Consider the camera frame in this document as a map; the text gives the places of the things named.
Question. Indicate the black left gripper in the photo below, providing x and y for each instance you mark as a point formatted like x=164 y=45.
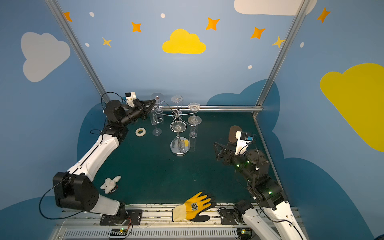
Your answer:
x=142 y=109

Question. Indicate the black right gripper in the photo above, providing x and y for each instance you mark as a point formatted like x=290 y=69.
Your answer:
x=224 y=154

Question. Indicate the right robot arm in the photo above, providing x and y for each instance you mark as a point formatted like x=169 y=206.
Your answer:
x=269 y=196

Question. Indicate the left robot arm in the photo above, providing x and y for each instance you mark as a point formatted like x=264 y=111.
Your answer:
x=74 y=189

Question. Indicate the chrome wine glass rack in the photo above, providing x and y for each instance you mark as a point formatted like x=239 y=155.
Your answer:
x=178 y=116

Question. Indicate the brown oval pad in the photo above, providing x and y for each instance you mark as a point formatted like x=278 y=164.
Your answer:
x=232 y=133

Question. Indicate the white tape roll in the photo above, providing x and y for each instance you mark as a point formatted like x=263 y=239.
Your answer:
x=140 y=132

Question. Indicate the yellow black work glove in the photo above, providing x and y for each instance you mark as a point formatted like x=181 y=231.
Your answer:
x=192 y=209

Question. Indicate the small white plush toy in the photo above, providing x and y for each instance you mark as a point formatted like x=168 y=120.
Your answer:
x=110 y=185

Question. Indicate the right controller board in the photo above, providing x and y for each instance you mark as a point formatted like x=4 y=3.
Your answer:
x=244 y=233

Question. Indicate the controller board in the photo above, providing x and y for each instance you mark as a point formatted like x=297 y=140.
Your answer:
x=244 y=233
x=118 y=234

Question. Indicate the left controller board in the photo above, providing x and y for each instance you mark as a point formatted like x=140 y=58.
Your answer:
x=118 y=234

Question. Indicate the horizontal aluminium frame bar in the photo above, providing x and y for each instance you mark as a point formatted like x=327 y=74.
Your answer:
x=167 y=108

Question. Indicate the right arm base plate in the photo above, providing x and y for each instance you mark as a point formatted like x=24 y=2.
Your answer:
x=230 y=217

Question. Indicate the aluminium rail base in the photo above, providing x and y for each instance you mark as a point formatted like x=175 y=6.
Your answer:
x=156 y=224

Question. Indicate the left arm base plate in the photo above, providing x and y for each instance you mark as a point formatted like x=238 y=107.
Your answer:
x=123 y=218

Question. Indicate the left aluminium frame post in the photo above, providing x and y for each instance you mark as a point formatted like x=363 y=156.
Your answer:
x=75 y=43

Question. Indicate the aluminium frame post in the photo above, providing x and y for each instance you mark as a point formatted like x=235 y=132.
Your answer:
x=291 y=34
x=75 y=43

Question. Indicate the right aluminium frame post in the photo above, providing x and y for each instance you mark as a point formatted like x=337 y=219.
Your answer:
x=291 y=34

